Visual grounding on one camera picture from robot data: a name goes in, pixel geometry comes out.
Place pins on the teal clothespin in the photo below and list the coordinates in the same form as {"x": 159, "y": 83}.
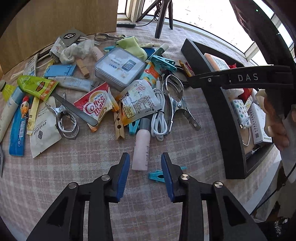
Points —
{"x": 157, "y": 176}

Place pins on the silver tin box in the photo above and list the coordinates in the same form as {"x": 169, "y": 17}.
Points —
{"x": 119, "y": 68}

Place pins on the green tube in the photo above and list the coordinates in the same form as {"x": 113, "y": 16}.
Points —
{"x": 37, "y": 86}

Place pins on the white shower cap sachet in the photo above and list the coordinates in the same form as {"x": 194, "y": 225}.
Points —
{"x": 45, "y": 132}

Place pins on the grey T9 card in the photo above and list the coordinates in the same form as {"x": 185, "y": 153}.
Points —
{"x": 71, "y": 36}

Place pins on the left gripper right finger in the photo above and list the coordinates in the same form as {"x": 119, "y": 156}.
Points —
{"x": 227, "y": 218}

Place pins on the red fabric pouch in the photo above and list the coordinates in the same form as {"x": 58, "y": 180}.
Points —
{"x": 242, "y": 93}

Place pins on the coffee mate sachet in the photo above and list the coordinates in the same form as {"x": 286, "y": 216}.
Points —
{"x": 97, "y": 103}

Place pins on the orange tissue pack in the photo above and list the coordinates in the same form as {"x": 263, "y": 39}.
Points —
{"x": 216, "y": 62}

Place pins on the blue toothpaste tube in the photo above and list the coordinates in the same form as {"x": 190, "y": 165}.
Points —
{"x": 17, "y": 137}

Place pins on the black tray with cork bottom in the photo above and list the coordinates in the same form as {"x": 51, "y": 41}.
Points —
{"x": 237, "y": 165}

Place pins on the large metal clip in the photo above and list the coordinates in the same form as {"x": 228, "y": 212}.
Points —
{"x": 173, "y": 90}

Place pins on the small metal clip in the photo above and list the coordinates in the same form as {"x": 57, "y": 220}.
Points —
{"x": 66, "y": 122}

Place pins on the green cloth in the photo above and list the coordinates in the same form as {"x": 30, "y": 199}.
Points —
{"x": 130, "y": 44}

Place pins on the blue plastic card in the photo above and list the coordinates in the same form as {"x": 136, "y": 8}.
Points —
{"x": 60, "y": 70}

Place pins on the person right hand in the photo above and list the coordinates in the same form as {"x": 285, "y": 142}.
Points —
{"x": 273, "y": 124}

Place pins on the wooden clothespin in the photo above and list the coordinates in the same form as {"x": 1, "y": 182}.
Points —
{"x": 119, "y": 127}

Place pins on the orange white snack sachet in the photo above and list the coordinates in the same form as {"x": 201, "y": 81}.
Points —
{"x": 137, "y": 101}

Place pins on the yellow shuttlecock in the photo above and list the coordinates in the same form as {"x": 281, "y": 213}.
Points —
{"x": 6, "y": 90}

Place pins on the black pen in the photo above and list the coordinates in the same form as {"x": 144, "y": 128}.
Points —
{"x": 253, "y": 151}

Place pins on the star patterned tissue pack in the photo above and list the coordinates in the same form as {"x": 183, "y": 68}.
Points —
{"x": 242, "y": 115}

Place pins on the white aqua tube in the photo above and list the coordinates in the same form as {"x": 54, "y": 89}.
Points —
{"x": 9, "y": 110}

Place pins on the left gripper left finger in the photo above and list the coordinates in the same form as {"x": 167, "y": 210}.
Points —
{"x": 64, "y": 219}

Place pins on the pink small bottle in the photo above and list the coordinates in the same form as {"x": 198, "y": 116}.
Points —
{"x": 142, "y": 143}

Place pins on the metal nail file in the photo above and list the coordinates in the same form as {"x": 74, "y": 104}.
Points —
{"x": 81, "y": 114}

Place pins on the cartoon figure toy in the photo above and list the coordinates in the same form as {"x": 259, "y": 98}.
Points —
{"x": 25, "y": 107}

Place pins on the large wooden board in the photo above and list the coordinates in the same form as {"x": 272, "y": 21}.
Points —
{"x": 39, "y": 23}

